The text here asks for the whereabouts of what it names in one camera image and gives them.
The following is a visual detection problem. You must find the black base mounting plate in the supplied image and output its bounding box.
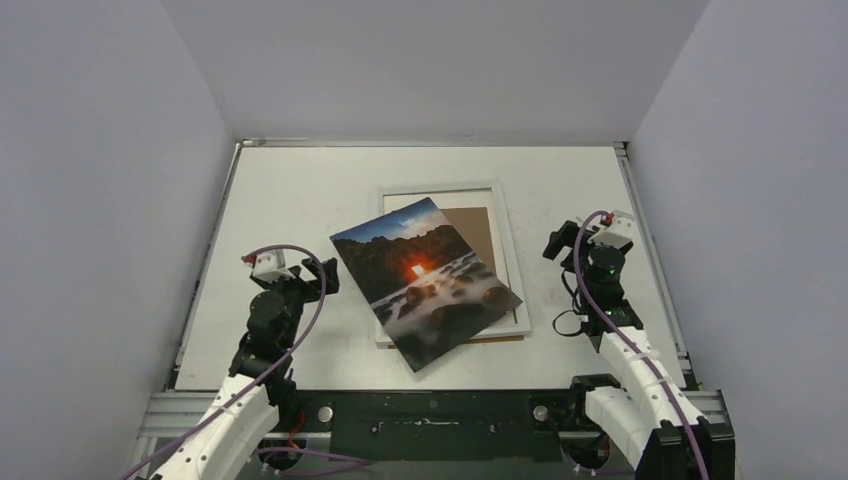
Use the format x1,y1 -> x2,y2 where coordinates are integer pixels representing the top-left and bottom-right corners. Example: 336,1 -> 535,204
231,389 -> 632,464

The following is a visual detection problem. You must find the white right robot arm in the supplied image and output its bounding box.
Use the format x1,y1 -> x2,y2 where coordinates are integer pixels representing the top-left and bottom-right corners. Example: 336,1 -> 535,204
533,211 -> 736,479

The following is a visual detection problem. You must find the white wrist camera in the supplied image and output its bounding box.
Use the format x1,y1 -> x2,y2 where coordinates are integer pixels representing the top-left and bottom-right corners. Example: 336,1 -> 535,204
242,249 -> 295,284
587,210 -> 638,250

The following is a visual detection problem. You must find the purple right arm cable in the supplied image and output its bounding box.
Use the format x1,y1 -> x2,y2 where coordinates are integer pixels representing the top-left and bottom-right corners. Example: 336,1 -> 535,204
563,210 -> 711,480

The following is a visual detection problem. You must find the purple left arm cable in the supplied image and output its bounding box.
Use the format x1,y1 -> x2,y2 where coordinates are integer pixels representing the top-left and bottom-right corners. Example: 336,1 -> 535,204
119,243 -> 372,480

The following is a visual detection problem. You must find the white picture frame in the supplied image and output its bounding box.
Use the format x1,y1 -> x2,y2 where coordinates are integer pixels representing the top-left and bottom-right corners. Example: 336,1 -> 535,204
371,179 -> 532,344

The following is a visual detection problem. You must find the brown fibreboard backing board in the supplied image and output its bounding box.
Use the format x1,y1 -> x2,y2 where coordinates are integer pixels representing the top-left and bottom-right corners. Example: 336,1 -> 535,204
405,206 -> 518,301

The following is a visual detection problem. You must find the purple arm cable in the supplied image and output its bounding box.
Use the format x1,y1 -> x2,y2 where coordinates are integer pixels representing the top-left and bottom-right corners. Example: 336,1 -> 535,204
563,210 -> 711,480
119,243 -> 372,480

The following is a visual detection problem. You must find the aluminium table front rail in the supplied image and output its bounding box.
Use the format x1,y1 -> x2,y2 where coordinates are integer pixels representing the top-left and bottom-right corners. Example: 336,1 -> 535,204
137,389 -> 732,439

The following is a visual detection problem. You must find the white passe-partout mat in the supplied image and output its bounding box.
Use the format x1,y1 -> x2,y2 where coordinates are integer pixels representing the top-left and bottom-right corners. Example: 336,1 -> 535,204
374,182 -> 530,343

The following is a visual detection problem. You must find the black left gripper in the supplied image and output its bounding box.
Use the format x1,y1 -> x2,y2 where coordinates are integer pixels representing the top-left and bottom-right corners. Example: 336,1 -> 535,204
260,258 -> 337,349

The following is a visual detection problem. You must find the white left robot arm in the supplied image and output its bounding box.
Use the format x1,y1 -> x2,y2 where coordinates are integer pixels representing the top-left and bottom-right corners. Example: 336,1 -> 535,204
147,248 -> 339,479

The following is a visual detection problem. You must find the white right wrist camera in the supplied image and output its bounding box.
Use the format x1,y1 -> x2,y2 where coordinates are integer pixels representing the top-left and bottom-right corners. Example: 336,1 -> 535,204
587,210 -> 638,250

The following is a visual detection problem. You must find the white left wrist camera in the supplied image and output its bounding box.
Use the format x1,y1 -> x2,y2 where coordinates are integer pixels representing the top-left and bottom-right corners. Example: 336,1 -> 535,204
242,249 -> 295,284

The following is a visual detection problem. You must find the sunset landscape photo print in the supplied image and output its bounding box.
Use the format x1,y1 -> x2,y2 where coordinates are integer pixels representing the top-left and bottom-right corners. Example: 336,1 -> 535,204
330,197 -> 523,372

